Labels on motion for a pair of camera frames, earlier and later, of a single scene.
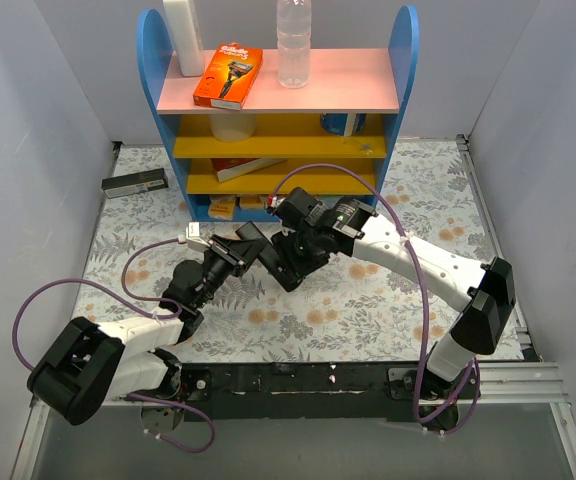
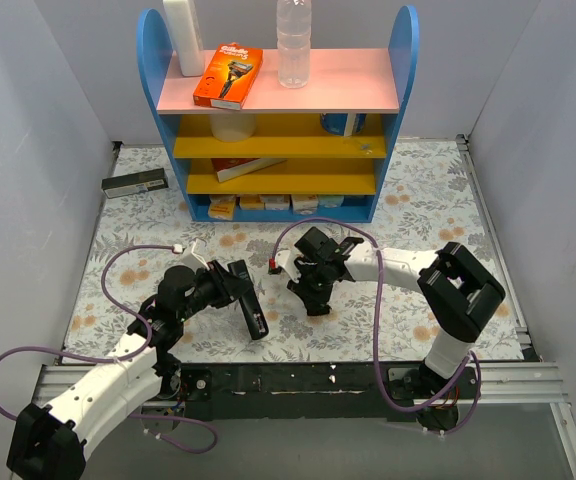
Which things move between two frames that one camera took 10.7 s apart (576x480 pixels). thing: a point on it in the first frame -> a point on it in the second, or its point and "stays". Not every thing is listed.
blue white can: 344,125 stays
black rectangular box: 134,183 stays
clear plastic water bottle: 294,43 stays
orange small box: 222,206 stays
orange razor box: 229,77 stays
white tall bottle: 185,30 stays
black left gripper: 229,251 -> 229,282
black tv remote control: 270,258 -> 254,315
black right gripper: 292,251 -> 311,281
